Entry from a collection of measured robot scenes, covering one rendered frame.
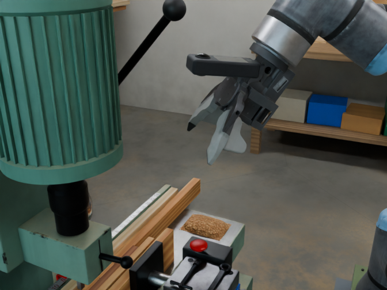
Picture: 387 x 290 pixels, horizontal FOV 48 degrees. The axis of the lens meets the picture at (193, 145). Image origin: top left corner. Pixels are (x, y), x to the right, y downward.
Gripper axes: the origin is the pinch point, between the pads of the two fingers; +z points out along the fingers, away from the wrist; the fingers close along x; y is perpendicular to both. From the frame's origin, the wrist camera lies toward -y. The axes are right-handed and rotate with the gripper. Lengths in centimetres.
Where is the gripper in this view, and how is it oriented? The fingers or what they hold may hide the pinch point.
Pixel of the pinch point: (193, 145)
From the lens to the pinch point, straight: 75.8
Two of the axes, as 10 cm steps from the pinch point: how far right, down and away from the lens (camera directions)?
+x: -2.4, -4.0, 8.9
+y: 7.9, 4.5, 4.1
